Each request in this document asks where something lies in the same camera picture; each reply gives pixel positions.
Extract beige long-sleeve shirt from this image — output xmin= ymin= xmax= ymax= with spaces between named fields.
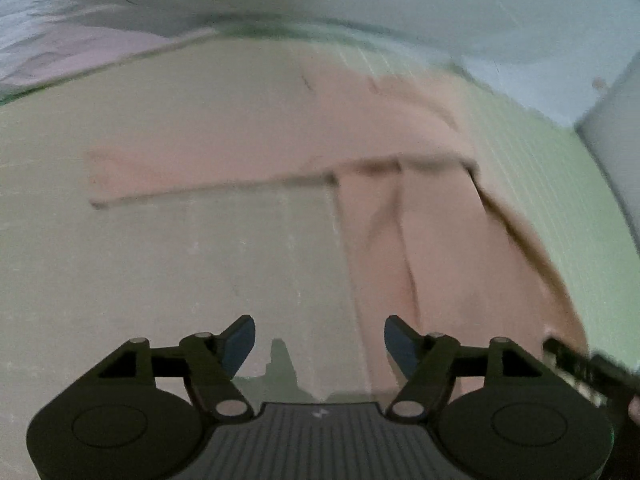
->
xmin=86 ymin=60 xmax=588 ymax=396

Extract green grid bed sheet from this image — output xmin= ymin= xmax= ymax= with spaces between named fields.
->
xmin=0 ymin=22 xmax=640 ymax=480

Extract light blue carrot-print pillow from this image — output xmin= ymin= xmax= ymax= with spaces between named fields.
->
xmin=105 ymin=0 xmax=639 ymax=122

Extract light blue quilt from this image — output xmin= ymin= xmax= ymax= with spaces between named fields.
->
xmin=1 ymin=0 xmax=210 ymax=101

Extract white bed frame edge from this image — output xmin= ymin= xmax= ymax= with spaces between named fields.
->
xmin=577 ymin=54 xmax=640 ymax=245

